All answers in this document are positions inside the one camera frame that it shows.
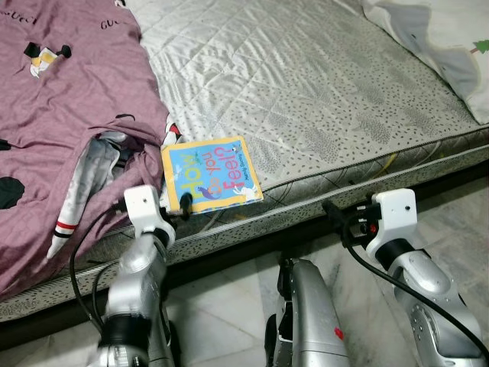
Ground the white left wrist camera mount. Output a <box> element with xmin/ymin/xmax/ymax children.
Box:
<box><xmin>124</xmin><ymin>185</ymin><xmax>176</xmax><ymax>245</ymax></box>

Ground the grey white garment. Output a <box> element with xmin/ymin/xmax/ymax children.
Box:
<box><xmin>47</xmin><ymin>132</ymin><xmax>165</xmax><ymax>261</ymax></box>

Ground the short black left arm cable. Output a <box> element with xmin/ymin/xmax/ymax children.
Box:
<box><xmin>90</xmin><ymin>260</ymin><xmax>115</xmax><ymax>322</ymax></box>

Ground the colourful children's book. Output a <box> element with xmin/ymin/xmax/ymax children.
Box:
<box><xmin>160</xmin><ymin>136</ymin><xmax>264</xmax><ymax>215</ymax></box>

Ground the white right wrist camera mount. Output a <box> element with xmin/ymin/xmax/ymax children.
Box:
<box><xmin>365</xmin><ymin>188</ymin><xmax>419</xmax><ymax>261</ymax></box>

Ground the pink Mickey print blanket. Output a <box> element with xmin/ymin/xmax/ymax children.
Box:
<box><xmin>0</xmin><ymin>0</ymin><xmax>173</xmax><ymax>299</ymax></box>

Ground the white pillow with tree print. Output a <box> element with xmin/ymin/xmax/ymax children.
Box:
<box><xmin>363</xmin><ymin>0</ymin><xmax>489</xmax><ymax>125</ymax></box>

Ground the grey right leg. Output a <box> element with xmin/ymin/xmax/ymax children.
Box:
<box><xmin>264</xmin><ymin>258</ymin><xmax>360</xmax><ymax>367</ymax></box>

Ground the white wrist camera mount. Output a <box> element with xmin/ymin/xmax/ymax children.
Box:
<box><xmin>365</xmin><ymin>188</ymin><xmax>419</xmax><ymax>261</ymax></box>
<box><xmin>124</xmin><ymin>185</ymin><xmax>176</xmax><ymax>245</ymax></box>

